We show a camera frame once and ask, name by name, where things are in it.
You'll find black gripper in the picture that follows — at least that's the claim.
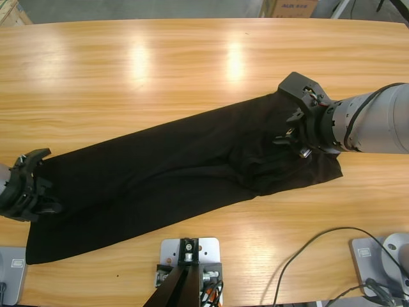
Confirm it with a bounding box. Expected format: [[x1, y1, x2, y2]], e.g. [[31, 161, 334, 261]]
[[0, 171, 65, 223], [272, 107, 341, 159]]

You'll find black Unitree polo shirt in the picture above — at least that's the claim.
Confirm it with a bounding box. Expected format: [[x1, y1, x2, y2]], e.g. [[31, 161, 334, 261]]
[[25, 91, 344, 265]]

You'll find grey arm base disc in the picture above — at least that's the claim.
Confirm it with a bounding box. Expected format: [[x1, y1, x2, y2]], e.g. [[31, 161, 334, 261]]
[[382, 232, 409, 279]]

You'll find white box with AUX print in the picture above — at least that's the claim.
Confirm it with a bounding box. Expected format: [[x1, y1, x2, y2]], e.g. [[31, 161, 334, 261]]
[[274, 0, 320, 19]]

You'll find white metal mounting plate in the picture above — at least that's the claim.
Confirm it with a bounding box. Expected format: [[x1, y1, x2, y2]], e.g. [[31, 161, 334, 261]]
[[158, 237, 223, 307]]

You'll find grey metal stand leg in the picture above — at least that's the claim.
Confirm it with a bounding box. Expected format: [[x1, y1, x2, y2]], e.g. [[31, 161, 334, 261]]
[[330, 0, 352, 20]]

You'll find black diagonal bar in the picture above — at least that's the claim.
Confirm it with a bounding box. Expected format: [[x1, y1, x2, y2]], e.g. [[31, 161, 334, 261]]
[[388, 0, 409, 19]]

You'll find wooden crate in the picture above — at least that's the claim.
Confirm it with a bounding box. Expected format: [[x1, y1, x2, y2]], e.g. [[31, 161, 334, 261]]
[[0, 0, 33, 26]]

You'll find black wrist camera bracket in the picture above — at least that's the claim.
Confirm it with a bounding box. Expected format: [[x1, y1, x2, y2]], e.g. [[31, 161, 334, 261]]
[[277, 72, 336, 113], [14, 148, 52, 177]]

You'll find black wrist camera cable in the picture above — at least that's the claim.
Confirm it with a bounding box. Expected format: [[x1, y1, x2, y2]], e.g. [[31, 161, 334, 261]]
[[344, 82, 406, 143]]

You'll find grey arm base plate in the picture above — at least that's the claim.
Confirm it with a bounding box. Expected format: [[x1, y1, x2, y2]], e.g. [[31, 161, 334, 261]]
[[348, 235, 409, 298], [0, 246, 29, 306]]

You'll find long black arched cable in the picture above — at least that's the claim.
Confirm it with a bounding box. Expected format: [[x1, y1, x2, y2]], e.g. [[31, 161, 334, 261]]
[[274, 225, 409, 306]]

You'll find black corner bracket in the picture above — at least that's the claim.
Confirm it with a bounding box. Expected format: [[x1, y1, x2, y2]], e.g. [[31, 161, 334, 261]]
[[178, 237, 201, 266], [199, 262, 224, 285], [155, 264, 175, 287]]

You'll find dark aluminium camera post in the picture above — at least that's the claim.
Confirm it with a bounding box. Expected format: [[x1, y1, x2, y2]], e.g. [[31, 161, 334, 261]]
[[142, 264, 202, 307]]

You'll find black cable bundle under post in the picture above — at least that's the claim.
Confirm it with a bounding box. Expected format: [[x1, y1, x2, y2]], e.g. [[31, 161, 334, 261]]
[[198, 278, 225, 307]]

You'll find black cable bundle at base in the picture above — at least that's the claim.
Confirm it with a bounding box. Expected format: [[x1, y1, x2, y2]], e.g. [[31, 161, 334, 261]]
[[324, 277, 405, 307]]

